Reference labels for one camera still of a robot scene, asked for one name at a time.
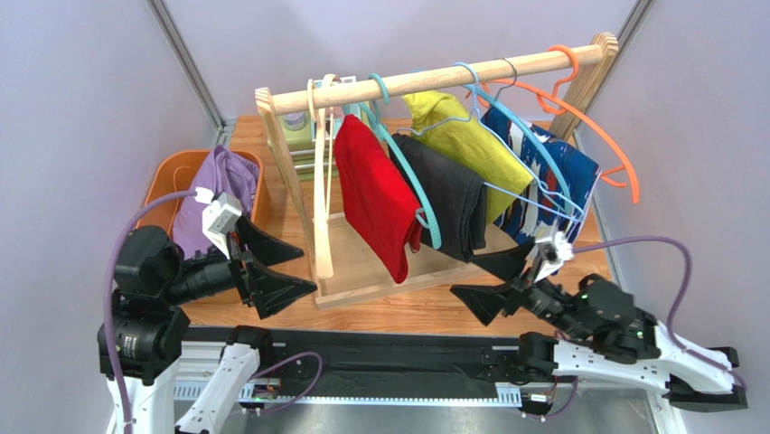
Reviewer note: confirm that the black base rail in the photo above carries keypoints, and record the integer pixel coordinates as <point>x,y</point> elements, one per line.
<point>262,371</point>

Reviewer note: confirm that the yellow-green garment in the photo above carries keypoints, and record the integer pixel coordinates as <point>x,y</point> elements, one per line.
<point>463,138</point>

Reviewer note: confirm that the orange plastic basket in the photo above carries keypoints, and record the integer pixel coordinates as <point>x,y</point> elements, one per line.
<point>175,175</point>

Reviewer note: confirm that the purple trousers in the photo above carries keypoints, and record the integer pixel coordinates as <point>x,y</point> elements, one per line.
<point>221,171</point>

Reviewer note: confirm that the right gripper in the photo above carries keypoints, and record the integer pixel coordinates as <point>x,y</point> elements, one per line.
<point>521,286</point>

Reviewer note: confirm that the blue plastic hanger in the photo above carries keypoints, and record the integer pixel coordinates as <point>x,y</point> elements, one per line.
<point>477,91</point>

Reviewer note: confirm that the wooden clothes rack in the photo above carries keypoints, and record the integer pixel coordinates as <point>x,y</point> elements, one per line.
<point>355,276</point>

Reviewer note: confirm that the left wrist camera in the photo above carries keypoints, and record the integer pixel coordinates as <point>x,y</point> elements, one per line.
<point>219,217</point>

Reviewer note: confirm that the green box with jar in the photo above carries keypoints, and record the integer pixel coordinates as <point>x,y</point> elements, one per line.
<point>299,130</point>

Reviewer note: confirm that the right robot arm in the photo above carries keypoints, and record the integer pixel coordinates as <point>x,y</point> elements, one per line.
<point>602,334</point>

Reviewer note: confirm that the black garment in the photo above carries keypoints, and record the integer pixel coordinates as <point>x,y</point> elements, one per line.
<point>457,195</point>

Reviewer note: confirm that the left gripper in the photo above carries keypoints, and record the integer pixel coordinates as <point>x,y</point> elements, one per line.
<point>269,292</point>

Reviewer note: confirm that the teal plastic hanger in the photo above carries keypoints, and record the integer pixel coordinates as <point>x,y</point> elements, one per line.
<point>425,213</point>

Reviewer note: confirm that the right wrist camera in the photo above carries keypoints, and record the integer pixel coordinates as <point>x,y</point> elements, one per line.
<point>552,252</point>

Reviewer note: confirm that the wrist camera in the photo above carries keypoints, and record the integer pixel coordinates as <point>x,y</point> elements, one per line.
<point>552,252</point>
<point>219,217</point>

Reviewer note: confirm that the orange plastic hanger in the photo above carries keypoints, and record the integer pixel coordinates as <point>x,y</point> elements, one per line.
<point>551,103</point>

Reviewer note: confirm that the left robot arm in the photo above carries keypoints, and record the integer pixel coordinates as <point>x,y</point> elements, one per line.
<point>141,340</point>

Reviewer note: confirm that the beige wooden hanger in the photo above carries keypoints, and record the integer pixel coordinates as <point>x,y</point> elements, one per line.
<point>322,183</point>

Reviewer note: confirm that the blue patterned garment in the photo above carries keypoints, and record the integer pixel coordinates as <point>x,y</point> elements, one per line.
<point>559,198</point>

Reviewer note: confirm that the red garment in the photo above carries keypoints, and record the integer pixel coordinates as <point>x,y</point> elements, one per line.
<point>377,202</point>

